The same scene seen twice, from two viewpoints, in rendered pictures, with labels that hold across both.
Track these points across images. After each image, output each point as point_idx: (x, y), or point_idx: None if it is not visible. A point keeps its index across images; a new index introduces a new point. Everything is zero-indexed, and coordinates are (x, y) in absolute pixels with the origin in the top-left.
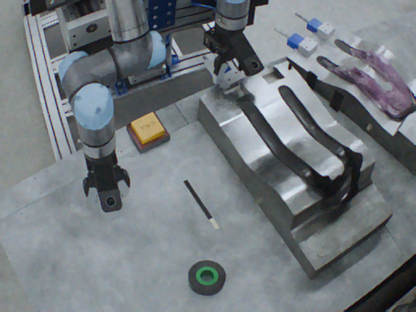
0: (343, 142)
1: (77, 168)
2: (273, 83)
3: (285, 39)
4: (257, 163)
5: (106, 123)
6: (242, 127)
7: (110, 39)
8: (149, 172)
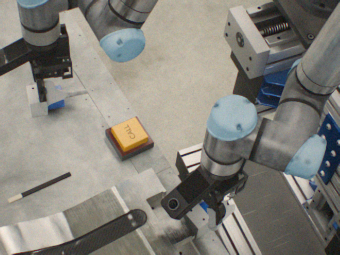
0: None
1: (90, 76)
2: (177, 251)
3: None
4: (60, 221)
5: (20, 3)
6: (110, 210)
7: (256, 88)
8: (82, 141)
